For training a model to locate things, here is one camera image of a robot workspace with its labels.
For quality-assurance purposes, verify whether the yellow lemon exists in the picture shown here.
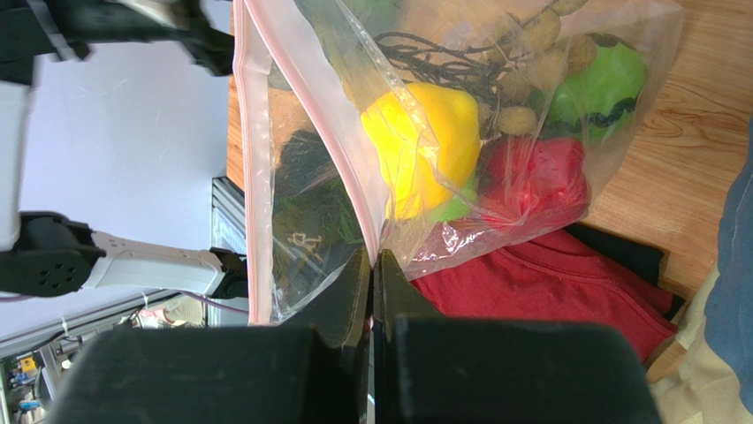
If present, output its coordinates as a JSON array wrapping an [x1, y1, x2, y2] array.
[[361, 82, 481, 220]]

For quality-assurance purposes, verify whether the red bell pepper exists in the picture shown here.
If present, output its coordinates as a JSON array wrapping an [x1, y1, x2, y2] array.
[[477, 137, 590, 232]]

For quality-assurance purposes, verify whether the brown longan bunch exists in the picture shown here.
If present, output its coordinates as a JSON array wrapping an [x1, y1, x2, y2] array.
[[374, 1, 596, 139]]

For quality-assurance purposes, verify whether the green apple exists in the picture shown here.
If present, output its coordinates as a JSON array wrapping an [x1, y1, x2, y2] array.
[[430, 177, 477, 223]]

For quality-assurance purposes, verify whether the dark red folded cloth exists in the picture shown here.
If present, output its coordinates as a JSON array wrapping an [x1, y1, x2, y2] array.
[[411, 229, 684, 360]]

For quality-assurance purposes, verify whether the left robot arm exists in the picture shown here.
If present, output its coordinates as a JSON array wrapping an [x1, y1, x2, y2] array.
[[1, 1, 248, 300]]

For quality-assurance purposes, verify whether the clear zip top bag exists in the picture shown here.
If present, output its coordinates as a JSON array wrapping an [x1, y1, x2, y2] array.
[[233, 1, 684, 324]]

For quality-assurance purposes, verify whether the plaid pillow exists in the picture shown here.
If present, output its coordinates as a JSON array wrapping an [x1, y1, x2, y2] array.
[[647, 123, 753, 424]]

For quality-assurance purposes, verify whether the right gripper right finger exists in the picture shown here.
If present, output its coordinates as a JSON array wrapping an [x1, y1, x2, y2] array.
[[373, 250, 661, 423]]

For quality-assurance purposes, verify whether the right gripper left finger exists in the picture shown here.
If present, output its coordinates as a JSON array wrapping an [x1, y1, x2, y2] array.
[[47, 250, 370, 423]]

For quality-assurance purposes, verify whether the green watermelon toy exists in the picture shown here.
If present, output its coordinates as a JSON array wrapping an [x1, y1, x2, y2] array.
[[542, 33, 648, 145]]

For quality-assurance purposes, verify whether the black folded cloth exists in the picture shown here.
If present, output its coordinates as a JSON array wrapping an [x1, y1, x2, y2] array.
[[565, 223, 665, 291]]

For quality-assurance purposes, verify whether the black baseball cap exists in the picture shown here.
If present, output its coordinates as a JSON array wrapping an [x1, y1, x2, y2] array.
[[272, 130, 364, 314]]

